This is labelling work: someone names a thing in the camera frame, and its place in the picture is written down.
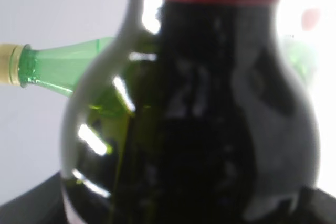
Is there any green plastic soda bottle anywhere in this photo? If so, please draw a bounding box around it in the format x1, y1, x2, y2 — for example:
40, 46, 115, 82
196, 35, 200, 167
0, 36, 316, 96

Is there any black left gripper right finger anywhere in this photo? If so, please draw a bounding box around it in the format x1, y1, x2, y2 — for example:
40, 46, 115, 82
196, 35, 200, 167
299, 189, 335, 224

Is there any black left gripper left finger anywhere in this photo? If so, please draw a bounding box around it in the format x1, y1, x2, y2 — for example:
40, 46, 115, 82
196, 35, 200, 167
1, 173, 66, 224

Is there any dark red wine bottle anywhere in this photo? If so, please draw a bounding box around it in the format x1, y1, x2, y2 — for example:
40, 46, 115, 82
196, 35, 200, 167
61, 0, 319, 223

